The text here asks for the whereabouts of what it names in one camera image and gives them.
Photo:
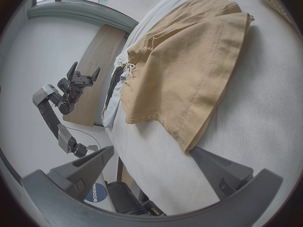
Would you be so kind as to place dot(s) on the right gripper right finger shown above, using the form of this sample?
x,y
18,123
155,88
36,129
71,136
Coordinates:
x,y
220,171

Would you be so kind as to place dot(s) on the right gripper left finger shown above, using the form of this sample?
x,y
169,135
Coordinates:
x,y
87,174

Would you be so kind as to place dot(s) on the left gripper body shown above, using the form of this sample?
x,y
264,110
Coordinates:
x,y
80,80

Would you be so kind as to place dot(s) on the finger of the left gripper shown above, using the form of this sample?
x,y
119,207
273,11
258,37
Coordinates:
x,y
71,71
95,74

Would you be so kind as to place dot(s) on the tan shorts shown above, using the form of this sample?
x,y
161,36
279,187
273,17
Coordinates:
x,y
184,79

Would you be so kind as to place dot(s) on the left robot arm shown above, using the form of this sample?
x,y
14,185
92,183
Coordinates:
x,y
47,107

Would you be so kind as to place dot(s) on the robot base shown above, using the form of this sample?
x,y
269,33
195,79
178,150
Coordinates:
x,y
99,193

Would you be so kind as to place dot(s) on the black garment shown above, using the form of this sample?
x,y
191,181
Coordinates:
x,y
114,84

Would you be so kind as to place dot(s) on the white garment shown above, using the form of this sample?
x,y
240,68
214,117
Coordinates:
x,y
119,60

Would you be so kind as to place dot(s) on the pale blue garment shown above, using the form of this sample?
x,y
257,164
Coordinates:
x,y
111,112

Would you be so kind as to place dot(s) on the bed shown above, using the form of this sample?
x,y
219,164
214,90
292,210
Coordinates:
x,y
260,103

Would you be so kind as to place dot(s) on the round woven basket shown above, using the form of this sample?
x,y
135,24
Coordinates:
x,y
272,1

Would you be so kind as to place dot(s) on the grey-green curtain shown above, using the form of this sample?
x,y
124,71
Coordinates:
x,y
82,13

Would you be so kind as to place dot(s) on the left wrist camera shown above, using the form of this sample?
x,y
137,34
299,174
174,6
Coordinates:
x,y
62,83

